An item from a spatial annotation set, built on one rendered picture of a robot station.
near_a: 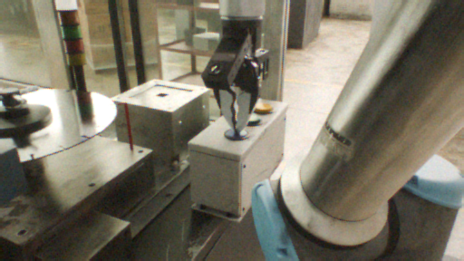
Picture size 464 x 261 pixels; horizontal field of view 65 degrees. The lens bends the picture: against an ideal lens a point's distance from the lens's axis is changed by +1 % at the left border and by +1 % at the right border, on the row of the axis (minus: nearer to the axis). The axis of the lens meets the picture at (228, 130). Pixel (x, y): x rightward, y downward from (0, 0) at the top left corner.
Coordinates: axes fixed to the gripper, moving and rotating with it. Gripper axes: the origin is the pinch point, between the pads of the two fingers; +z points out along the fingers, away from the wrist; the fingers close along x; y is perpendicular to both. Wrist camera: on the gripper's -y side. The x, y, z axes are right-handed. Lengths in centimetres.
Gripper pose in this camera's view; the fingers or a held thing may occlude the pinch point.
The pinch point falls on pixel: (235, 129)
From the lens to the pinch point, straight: 67.7
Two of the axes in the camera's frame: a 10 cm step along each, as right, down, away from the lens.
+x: -9.0, -1.9, 3.9
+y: 4.3, -3.9, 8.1
